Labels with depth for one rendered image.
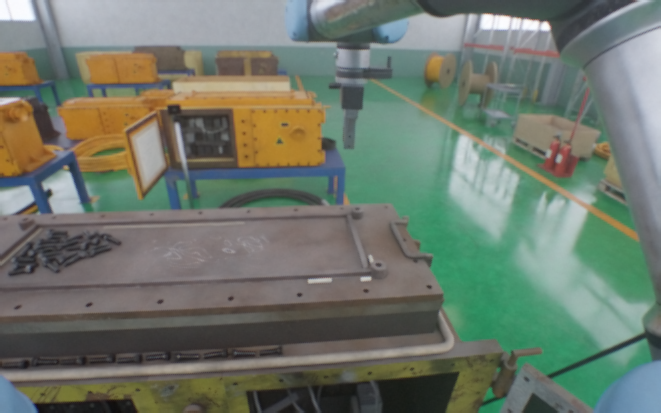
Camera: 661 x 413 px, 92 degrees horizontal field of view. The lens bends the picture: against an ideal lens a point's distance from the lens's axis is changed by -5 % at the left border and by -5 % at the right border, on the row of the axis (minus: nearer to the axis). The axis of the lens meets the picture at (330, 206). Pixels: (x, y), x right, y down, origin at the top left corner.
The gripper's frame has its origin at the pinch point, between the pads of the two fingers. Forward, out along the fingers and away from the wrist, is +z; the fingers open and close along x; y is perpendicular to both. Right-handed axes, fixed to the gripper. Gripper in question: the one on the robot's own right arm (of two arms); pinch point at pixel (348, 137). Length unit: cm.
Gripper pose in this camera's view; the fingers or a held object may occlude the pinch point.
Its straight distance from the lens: 86.1
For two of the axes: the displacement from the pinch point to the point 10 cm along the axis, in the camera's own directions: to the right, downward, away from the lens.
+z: -0.3, 8.8, 4.7
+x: 0.1, 4.7, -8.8
